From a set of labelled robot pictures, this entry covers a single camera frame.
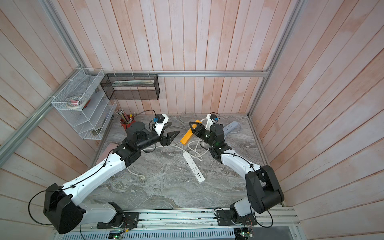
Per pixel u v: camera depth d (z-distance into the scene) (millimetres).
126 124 1042
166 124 613
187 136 790
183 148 984
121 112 981
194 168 895
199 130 729
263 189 439
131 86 1040
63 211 384
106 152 960
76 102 741
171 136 636
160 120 583
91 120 780
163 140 628
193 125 780
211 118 751
